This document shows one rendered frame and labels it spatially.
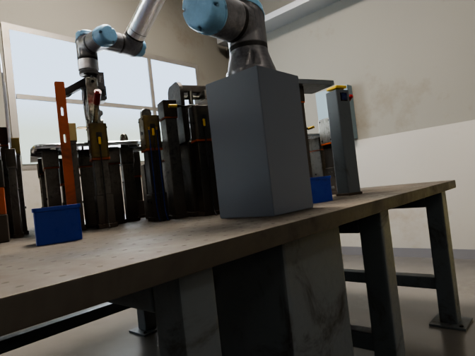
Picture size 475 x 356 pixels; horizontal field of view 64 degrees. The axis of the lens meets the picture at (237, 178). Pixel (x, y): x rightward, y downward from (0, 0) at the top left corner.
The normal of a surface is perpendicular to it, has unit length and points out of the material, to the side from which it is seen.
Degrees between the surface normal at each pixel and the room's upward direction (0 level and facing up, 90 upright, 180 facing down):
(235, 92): 90
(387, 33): 90
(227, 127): 90
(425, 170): 90
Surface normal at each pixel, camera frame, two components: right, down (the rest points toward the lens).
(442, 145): -0.66, 0.06
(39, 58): 0.74, -0.10
